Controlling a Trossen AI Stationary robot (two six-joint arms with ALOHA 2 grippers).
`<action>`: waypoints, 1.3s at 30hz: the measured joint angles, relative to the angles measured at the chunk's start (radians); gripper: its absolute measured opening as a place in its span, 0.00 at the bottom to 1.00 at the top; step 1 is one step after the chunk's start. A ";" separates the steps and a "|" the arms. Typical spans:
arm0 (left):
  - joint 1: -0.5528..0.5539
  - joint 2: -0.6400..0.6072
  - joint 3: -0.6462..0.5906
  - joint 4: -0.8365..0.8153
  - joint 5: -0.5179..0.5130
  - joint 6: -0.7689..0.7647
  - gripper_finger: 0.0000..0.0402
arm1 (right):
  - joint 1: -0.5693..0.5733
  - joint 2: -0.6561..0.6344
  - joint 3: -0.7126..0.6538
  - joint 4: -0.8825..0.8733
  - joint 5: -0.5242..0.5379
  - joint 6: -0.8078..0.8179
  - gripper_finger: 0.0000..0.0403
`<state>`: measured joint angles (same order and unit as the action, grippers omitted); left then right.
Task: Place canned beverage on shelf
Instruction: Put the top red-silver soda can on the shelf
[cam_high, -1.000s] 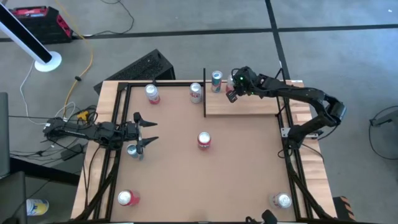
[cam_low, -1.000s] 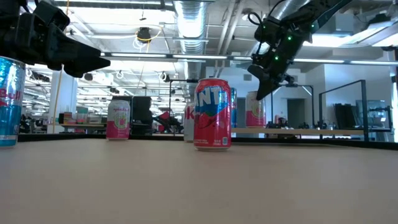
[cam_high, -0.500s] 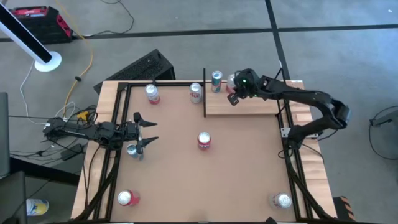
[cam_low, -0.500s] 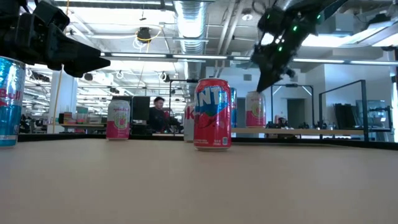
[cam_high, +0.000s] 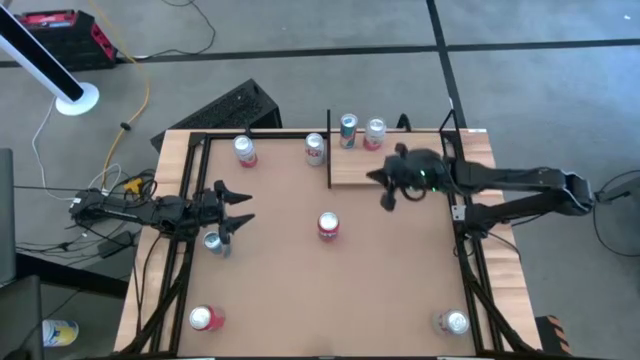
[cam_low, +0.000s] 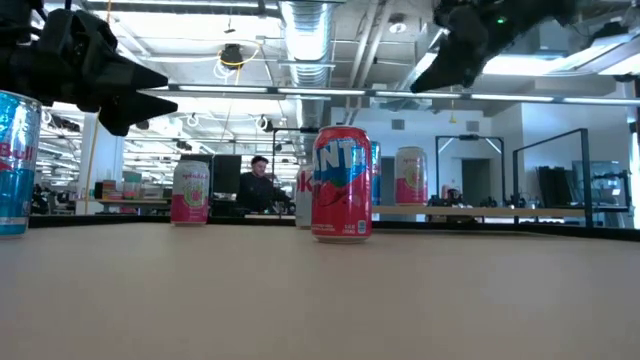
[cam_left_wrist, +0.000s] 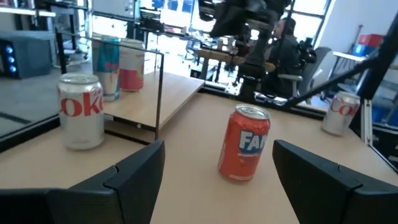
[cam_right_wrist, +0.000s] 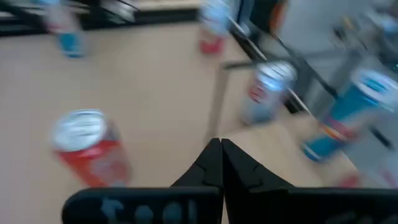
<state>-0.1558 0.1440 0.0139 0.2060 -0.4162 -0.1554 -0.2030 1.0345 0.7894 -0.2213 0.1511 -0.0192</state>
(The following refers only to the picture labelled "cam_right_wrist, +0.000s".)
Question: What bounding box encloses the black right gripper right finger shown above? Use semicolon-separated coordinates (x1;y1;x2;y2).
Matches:
221;138;398;224

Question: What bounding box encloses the wooden shelf with black frame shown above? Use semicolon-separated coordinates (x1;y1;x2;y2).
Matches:
203;58;396;189

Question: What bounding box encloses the orange Fanta can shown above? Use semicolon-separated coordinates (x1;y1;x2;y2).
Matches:
49;108;133;187

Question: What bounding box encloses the black aluminium table frame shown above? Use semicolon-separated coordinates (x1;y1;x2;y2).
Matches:
0;0;340;114

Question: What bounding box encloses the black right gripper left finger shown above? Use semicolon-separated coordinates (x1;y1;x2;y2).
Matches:
61;138;224;224

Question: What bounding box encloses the silver Diet Coke can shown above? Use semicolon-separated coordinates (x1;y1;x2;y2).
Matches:
239;60;298;125

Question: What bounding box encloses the blue silver Red Bull can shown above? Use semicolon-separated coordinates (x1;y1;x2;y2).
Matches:
43;0;88;59
300;68;398;162

